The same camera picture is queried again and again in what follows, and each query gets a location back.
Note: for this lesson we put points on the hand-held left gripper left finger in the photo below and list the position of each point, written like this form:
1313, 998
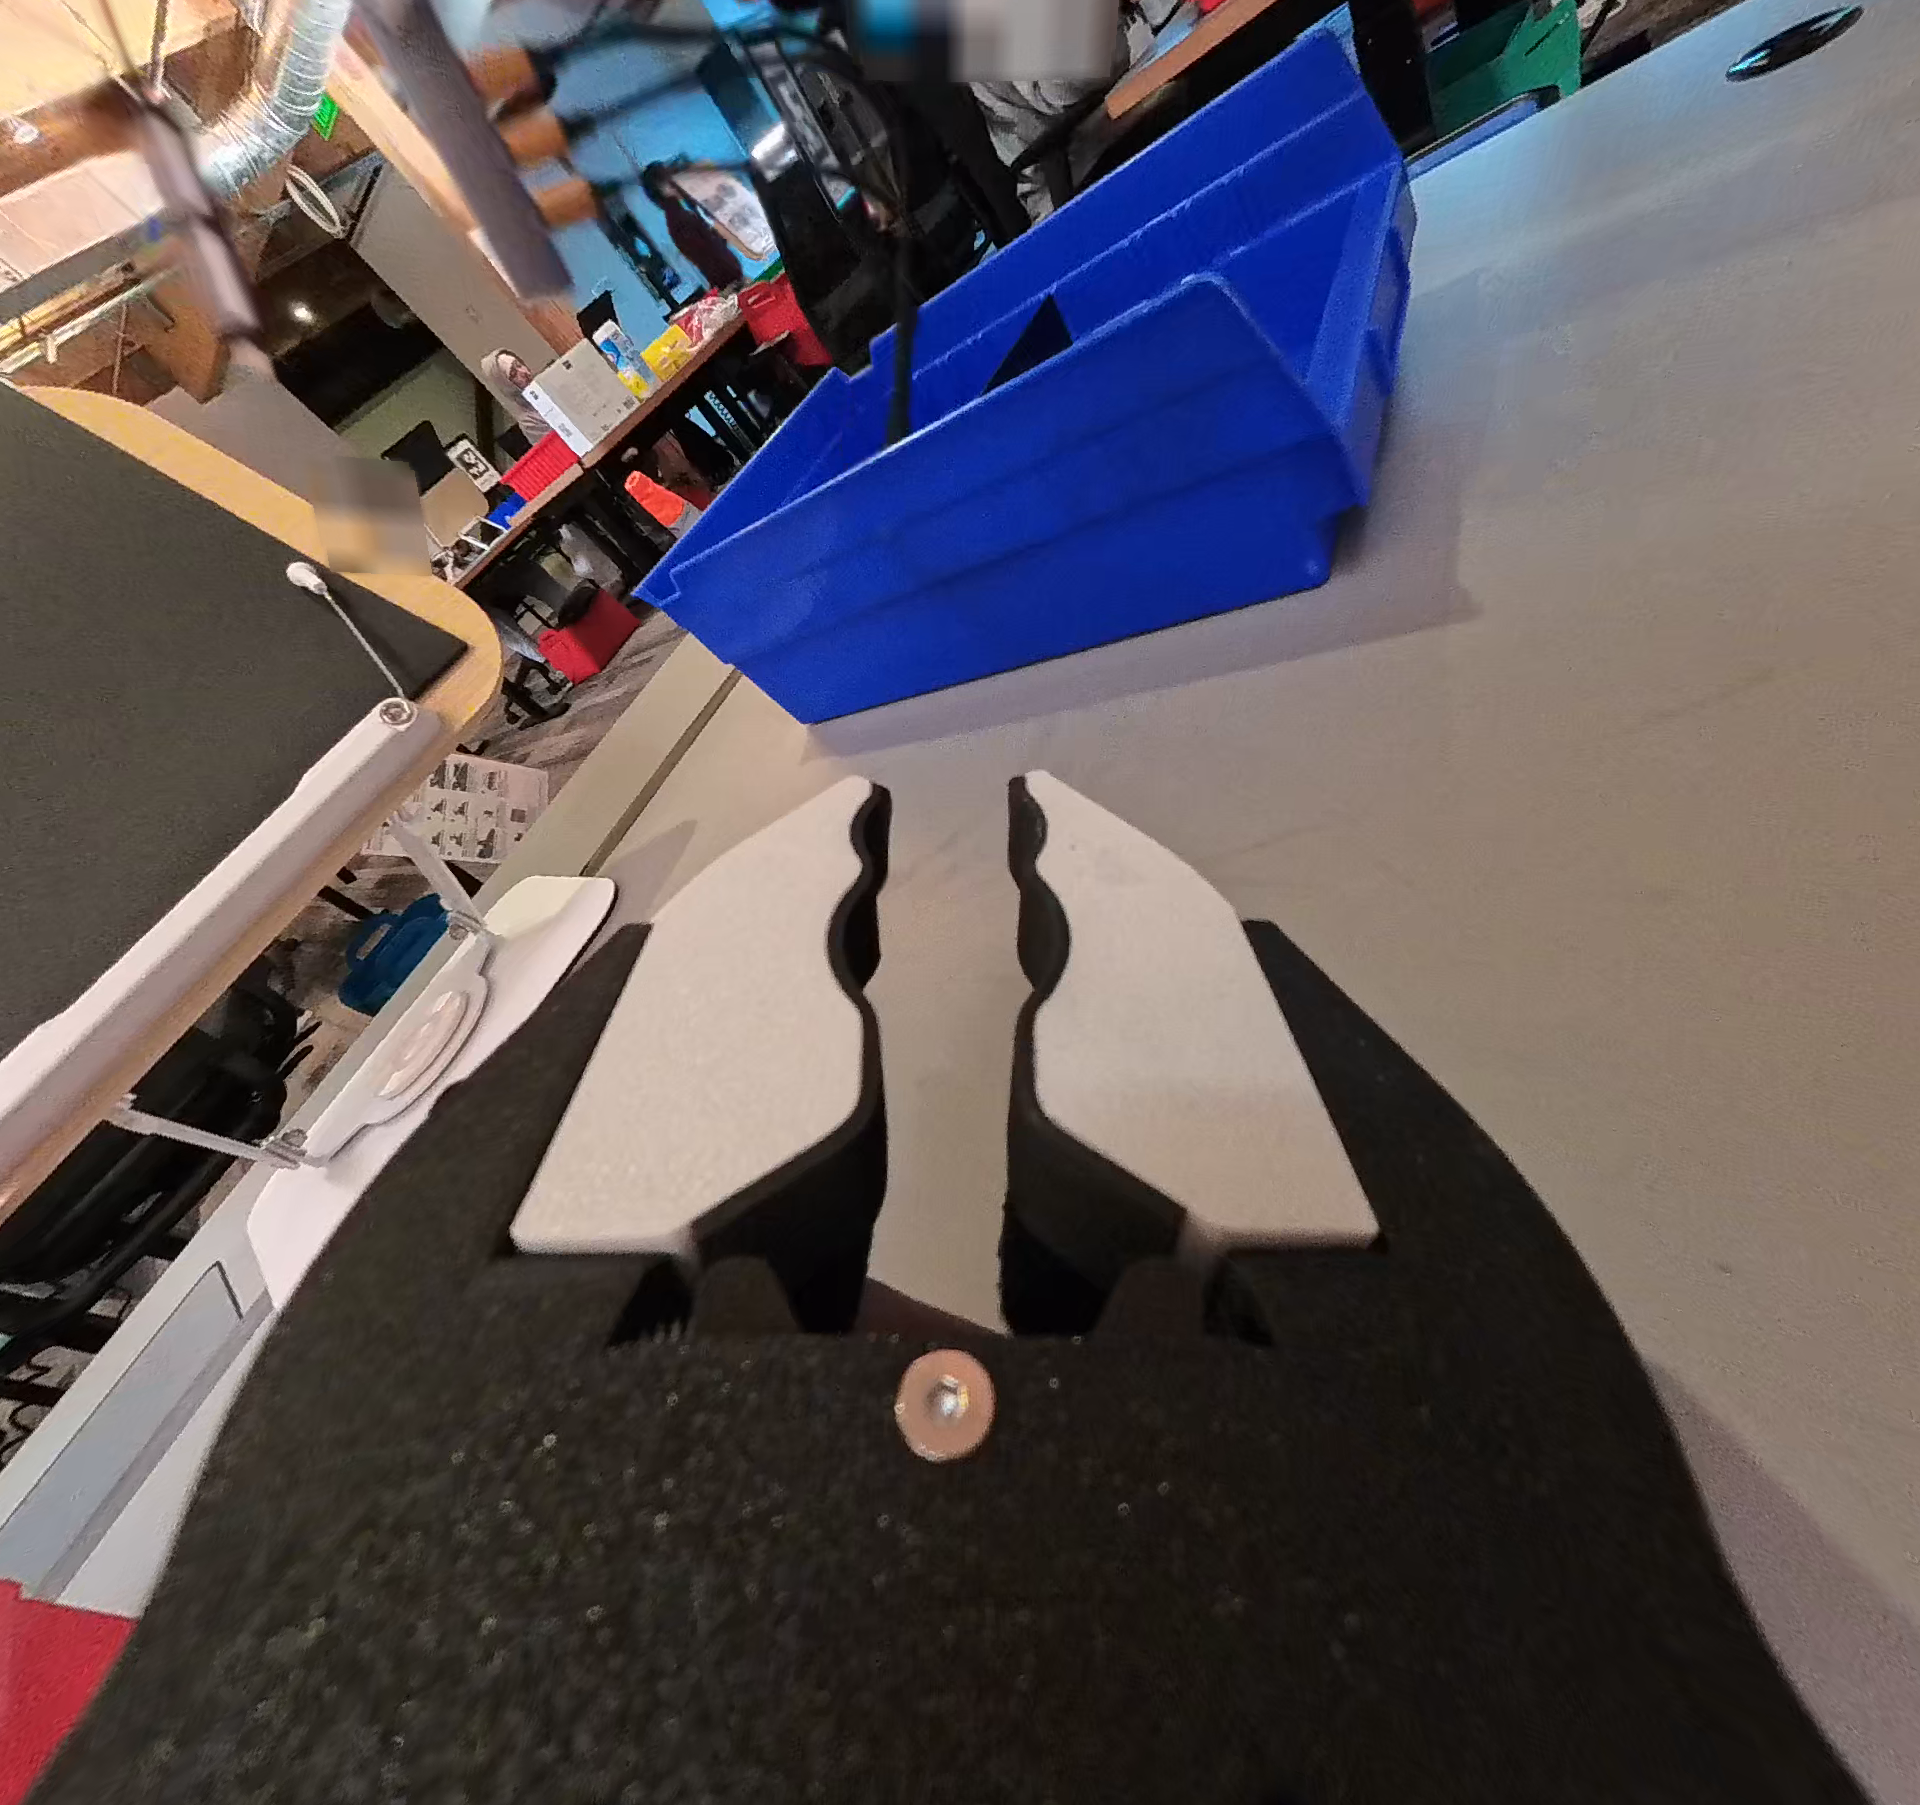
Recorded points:
706, 1054

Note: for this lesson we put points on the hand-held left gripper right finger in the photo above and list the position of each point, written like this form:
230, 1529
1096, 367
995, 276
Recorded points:
1184, 1068

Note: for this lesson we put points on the blue storage bin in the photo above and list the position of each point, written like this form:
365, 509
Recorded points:
1049, 528

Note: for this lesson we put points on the grey desk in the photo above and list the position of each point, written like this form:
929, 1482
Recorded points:
1575, 862

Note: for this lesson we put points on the black desk grommet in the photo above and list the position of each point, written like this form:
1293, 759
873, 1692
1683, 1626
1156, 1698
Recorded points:
1793, 41

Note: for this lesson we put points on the blue bag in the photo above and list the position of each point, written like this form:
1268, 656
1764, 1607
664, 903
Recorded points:
396, 942

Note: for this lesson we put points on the printed paper sheet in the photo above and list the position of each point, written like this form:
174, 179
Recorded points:
474, 807

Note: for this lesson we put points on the white cardboard box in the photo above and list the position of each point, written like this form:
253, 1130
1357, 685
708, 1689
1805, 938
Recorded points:
578, 398

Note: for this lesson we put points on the wooden table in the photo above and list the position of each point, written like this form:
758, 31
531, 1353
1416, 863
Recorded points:
1247, 35

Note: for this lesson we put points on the green storage bin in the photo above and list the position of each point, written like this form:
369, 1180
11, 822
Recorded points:
1517, 66

